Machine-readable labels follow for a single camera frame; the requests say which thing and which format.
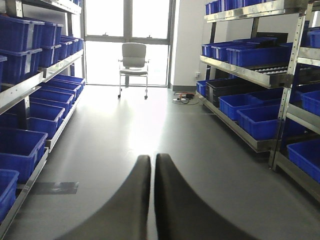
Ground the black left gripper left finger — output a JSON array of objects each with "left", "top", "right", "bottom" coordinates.
[{"left": 59, "top": 155, "right": 151, "bottom": 240}]

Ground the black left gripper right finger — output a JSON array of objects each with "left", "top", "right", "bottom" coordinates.
[{"left": 154, "top": 153, "right": 254, "bottom": 240}]

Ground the left steel shelf rack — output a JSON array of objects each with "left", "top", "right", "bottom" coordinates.
[{"left": 0, "top": 0, "right": 86, "bottom": 240}]

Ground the steel shelf rack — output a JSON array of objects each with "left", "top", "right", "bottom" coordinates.
[
  {"left": 0, "top": 0, "right": 86, "bottom": 240},
  {"left": 200, "top": 0, "right": 320, "bottom": 200}
]

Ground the right steel shelf rack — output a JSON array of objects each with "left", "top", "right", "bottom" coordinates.
[{"left": 200, "top": 0, "right": 320, "bottom": 200}]

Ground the black plastic bin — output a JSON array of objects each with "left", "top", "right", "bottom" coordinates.
[{"left": 205, "top": 78, "right": 266, "bottom": 108}]

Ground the grey office chair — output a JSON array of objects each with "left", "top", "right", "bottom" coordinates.
[{"left": 117, "top": 42, "right": 150, "bottom": 100}]

